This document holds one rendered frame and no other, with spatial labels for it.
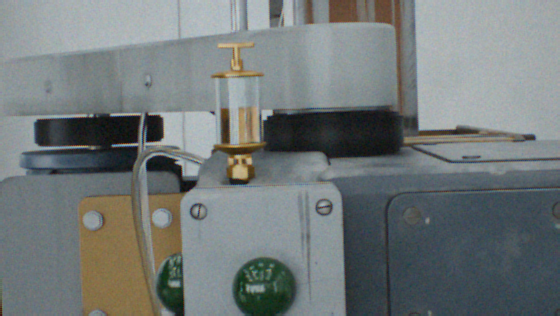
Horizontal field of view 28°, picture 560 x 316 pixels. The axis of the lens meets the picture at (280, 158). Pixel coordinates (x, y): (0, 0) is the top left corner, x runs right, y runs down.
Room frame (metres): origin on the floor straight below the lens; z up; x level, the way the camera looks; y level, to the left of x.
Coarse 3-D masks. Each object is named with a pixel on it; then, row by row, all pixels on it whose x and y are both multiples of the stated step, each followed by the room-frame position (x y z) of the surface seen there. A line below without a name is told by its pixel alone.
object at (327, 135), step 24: (264, 120) 0.72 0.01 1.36; (288, 120) 0.69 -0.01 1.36; (312, 120) 0.68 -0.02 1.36; (336, 120) 0.68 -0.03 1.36; (360, 120) 0.68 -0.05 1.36; (384, 120) 0.69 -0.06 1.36; (288, 144) 0.69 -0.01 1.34; (312, 144) 0.68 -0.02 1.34; (336, 144) 0.68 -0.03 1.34; (360, 144) 0.68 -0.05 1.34; (384, 144) 0.69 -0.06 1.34
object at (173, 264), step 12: (168, 264) 0.54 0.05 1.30; (180, 264) 0.53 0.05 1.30; (156, 276) 0.54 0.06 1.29; (168, 276) 0.53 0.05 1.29; (180, 276) 0.53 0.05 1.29; (156, 288) 0.54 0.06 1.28; (168, 288) 0.53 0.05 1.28; (180, 288) 0.53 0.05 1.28; (168, 300) 0.53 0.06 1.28; (180, 300) 0.53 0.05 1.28; (180, 312) 0.54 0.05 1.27
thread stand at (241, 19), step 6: (234, 0) 0.91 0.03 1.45; (240, 0) 0.91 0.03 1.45; (246, 0) 0.92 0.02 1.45; (240, 6) 0.91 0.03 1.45; (246, 6) 0.91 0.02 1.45; (240, 12) 0.91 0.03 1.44; (246, 12) 0.91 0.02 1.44; (240, 18) 0.91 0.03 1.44; (246, 18) 0.91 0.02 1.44; (234, 24) 0.91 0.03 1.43; (240, 24) 0.91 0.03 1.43; (246, 24) 0.91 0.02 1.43; (234, 30) 0.91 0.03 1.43; (240, 30) 0.91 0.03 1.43; (246, 30) 0.91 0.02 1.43
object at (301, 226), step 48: (192, 192) 0.53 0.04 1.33; (240, 192) 0.52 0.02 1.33; (288, 192) 0.52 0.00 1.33; (336, 192) 0.52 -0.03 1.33; (192, 240) 0.52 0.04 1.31; (240, 240) 0.52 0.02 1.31; (288, 240) 0.52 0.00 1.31; (336, 240) 0.52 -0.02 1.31; (192, 288) 0.52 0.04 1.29; (336, 288) 0.52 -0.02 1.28
